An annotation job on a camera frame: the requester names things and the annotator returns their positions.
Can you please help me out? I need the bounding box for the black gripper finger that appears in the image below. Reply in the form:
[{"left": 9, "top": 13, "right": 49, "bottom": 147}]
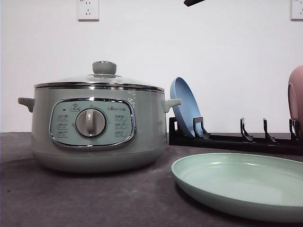
[{"left": 184, "top": 0, "right": 205, "bottom": 7}]

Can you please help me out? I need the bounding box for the glass pot lid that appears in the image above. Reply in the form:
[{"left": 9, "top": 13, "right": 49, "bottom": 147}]
[{"left": 34, "top": 61, "right": 164, "bottom": 92}]

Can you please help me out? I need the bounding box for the green plate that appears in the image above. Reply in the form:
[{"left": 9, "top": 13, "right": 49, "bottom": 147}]
[{"left": 171, "top": 153, "right": 303, "bottom": 222}]

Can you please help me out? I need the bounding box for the blue plate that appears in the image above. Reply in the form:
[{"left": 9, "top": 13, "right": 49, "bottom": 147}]
[{"left": 170, "top": 77, "right": 202, "bottom": 136}]

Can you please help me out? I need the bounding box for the green electric steamer pot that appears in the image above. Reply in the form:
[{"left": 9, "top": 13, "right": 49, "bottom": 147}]
[{"left": 18, "top": 84, "right": 182, "bottom": 172}]

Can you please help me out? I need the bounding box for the black dish rack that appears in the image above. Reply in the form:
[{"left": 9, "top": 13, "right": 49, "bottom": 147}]
[{"left": 169, "top": 117, "right": 303, "bottom": 156}]

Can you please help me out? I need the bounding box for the grey table mat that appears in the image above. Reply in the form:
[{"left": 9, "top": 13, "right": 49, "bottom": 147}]
[{"left": 0, "top": 132, "right": 303, "bottom": 227}]

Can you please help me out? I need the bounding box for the white wall socket left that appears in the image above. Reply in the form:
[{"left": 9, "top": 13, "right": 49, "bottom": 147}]
[{"left": 77, "top": 0, "right": 100, "bottom": 22}]

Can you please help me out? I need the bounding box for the white wall socket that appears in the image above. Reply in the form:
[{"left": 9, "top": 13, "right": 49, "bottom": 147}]
[
  {"left": 77, "top": 0, "right": 100, "bottom": 22},
  {"left": 288, "top": 0, "right": 303, "bottom": 23}
]

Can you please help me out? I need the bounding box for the white wall socket right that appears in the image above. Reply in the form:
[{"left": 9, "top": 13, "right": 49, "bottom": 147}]
[{"left": 288, "top": 0, "right": 303, "bottom": 23}]

